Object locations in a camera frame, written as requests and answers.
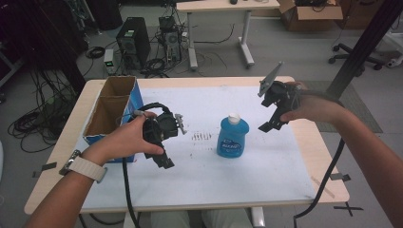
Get person's right hand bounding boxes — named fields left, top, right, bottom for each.
left=279, top=81, right=346, bottom=127

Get black office chair base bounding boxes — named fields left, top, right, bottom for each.
left=328, top=43, right=385, bottom=71

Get white table mat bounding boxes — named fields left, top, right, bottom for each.
left=79, top=85, right=317, bottom=212

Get white desk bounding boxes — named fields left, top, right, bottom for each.
left=176, top=0, right=281, bottom=71

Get black tape cross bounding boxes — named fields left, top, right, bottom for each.
left=333, top=201, right=364, bottom=219

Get dark curtain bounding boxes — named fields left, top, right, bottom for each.
left=0, top=0, right=89, bottom=96

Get person's legs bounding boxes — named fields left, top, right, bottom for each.
left=149, top=208, right=254, bottom=228

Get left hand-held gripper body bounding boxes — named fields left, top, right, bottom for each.
left=142, top=108, right=188, bottom=157

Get bundle of black floor cables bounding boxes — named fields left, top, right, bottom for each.
left=7, top=67, right=79, bottom=154

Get beige wristwatch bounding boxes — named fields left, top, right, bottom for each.
left=58, top=149, right=108, bottom=184

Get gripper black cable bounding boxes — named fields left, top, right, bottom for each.
left=121, top=102, right=174, bottom=228
left=292, top=89, right=347, bottom=228

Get grey floor mat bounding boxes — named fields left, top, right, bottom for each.
left=303, top=80, right=384, bottom=134

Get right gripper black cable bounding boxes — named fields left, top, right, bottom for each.
left=292, top=89, right=347, bottom=228

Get black computer tower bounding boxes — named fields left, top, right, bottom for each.
left=115, top=16, right=152, bottom=70

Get wooden table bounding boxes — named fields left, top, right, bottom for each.
left=24, top=75, right=350, bottom=216

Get black metal post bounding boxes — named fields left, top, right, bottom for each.
left=326, top=0, right=403, bottom=100

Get person's left hand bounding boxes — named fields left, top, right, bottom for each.
left=81, top=110, right=165, bottom=166

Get coiled black cable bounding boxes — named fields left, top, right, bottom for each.
left=85, top=46, right=106, bottom=60

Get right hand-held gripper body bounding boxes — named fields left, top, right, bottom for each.
left=257, top=61, right=302, bottom=114

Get blue bottle with white cap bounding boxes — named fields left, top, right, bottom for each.
left=216, top=112, right=251, bottom=159

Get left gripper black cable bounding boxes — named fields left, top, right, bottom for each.
left=121, top=102, right=174, bottom=228

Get blue cardboard box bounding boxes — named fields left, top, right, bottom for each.
left=82, top=75, right=144, bottom=163

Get white table leg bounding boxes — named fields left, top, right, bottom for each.
left=251, top=206, right=266, bottom=228

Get open-sided computer tower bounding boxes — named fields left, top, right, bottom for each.
left=158, top=15, right=183, bottom=65

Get black tape strip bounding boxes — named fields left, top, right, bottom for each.
left=31, top=161, right=58, bottom=179
left=329, top=172, right=352, bottom=182

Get small white power unit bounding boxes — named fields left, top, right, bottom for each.
left=103, top=48, right=119, bottom=76

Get brown cardboard box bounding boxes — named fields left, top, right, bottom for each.
left=278, top=0, right=344, bottom=32

